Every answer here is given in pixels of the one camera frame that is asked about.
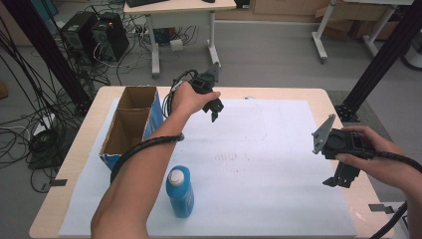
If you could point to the grey tape strip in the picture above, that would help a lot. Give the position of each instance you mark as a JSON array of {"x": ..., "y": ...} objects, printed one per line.
[
  {"x": 380, "y": 208},
  {"x": 59, "y": 182}
]

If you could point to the blue cardboard box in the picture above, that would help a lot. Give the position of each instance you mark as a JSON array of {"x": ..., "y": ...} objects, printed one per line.
[{"x": 127, "y": 129}]

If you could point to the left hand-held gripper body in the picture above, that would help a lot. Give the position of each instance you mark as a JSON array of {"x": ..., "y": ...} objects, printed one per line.
[{"x": 201, "y": 83}]

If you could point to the black metal frame post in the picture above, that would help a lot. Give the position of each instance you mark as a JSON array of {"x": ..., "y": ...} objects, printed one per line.
[
  {"x": 381, "y": 59},
  {"x": 49, "y": 56}
]

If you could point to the person's right hand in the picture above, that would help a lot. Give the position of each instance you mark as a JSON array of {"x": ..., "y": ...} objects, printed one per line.
[{"x": 381, "y": 166}]

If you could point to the black keyboard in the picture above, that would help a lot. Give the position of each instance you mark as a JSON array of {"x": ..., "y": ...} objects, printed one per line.
[{"x": 146, "y": 2}]

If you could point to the white power strip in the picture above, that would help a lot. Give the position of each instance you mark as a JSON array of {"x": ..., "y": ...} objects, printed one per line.
[{"x": 44, "y": 123}]

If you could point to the person's left hand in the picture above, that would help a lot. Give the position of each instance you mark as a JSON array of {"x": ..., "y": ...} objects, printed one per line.
[{"x": 189, "y": 99}]

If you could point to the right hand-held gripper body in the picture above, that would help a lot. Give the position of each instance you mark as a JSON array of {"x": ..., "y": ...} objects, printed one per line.
[{"x": 343, "y": 143}]

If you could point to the white paper sheet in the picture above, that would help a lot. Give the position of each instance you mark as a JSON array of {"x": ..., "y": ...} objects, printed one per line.
[{"x": 252, "y": 189}]

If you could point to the white desk with wooden top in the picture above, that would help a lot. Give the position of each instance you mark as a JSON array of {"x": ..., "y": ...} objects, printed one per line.
[{"x": 185, "y": 6}]

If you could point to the brown cardboard boxes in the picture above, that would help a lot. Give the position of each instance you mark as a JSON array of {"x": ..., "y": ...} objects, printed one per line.
[{"x": 351, "y": 20}]

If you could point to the white power adapter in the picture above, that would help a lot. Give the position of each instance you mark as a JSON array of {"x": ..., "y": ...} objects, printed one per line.
[{"x": 176, "y": 45}]

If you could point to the blue bottle with white cap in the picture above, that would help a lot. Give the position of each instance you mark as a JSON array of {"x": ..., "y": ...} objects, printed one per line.
[{"x": 180, "y": 199}]

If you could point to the black computer tower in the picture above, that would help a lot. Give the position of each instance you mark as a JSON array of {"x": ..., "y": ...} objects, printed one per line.
[
  {"x": 78, "y": 36},
  {"x": 111, "y": 38}
]

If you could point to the white desk frame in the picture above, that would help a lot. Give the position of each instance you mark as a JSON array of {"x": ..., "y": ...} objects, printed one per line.
[{"x": 323, "y": 36}]

